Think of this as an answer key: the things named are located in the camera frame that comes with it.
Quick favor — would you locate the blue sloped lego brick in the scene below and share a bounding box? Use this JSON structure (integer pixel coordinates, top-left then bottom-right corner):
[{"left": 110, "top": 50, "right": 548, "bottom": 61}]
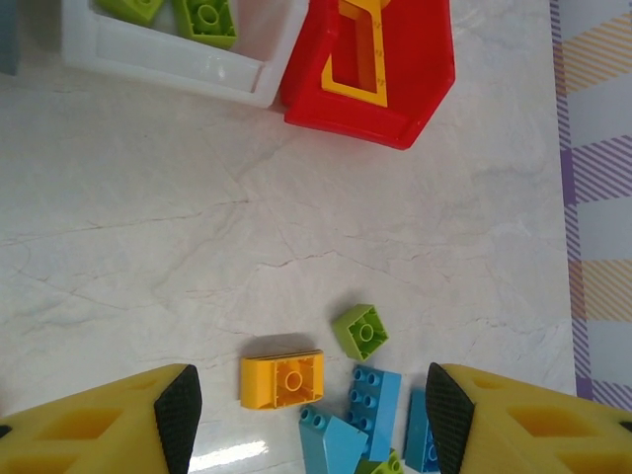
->
[{"left": 297, "top": 405, "right": 369, "bottom": 474}]

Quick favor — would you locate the white plastic bin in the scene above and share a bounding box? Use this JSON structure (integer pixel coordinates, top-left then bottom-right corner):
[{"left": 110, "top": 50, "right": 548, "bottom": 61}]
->
[{"left": 61, "top": 0, "right": 310, "bottom": 110}]

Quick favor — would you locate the red plastic bin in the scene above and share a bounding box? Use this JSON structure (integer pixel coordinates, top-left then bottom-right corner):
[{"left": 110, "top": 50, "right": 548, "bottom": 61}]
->
[{"left": 279, "top": 0, "right": 456, "bottom": 152}]

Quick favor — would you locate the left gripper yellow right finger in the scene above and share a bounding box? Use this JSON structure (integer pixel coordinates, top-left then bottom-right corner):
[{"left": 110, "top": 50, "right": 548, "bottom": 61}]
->
[{"left": 425, "top": 361, "right": 632, "bottom": 474}]

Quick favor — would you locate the long blue lego brick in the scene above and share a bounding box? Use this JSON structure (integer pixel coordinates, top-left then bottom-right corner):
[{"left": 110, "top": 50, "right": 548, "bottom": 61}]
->
[{"left": 345, "top": 364, "right": 404, "bottom": 463}]

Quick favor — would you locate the grey-blue plastic bin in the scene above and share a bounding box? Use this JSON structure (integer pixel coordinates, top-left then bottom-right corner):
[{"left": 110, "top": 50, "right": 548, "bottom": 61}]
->
[{"left": 0, "top": 0, "right": 22, "bottom": 78}]

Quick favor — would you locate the yellow lego window frame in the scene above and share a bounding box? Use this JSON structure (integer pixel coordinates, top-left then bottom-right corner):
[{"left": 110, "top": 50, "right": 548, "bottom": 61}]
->
[{"left": 320, "top": 0, "right": 391, "bottom": 108}]

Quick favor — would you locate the long green lego brick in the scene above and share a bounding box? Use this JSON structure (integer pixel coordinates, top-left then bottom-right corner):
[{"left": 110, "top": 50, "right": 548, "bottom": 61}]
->
[{"left": 355, "top": 446, "right": 405, "bottom": 474}]

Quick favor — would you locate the small square green lego brick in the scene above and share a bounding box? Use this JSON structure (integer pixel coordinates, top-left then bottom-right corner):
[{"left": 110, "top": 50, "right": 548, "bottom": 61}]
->
[{"left": 331, "top": 303, "right": 390, "bottom": 362}]

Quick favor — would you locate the yellow curved lego brick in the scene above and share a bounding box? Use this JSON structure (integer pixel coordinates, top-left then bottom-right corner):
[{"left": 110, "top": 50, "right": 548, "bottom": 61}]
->
[{"left": 240, "top": 349, "right": 326, "bottom": 411}]

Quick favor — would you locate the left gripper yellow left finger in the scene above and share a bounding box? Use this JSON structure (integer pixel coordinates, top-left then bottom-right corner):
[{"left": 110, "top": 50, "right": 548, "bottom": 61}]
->
[{"left": 0, "top": 363, "right": 203, "bottom": 474}]

